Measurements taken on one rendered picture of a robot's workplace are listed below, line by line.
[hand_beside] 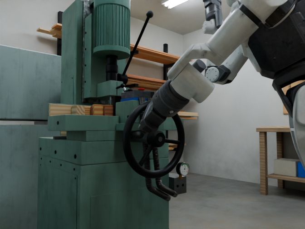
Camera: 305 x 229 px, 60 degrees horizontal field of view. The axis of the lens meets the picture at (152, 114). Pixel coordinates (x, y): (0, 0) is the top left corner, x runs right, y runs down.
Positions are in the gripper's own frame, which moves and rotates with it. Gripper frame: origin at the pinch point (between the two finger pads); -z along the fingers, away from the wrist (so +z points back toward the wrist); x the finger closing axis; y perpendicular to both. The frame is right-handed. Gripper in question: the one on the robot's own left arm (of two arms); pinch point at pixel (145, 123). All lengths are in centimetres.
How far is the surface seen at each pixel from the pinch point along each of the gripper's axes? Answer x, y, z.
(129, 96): 19.7, 7.2, -11.6
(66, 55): 55, 44, -44
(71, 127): -0.5, 19.0, -22.5
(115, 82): 33.6, 14.4, -22.1
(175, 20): 384, -19, -131
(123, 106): 17.3, 6.9, -16.1
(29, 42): 197, 123, -190
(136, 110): 6.6, 3.8, -3.4
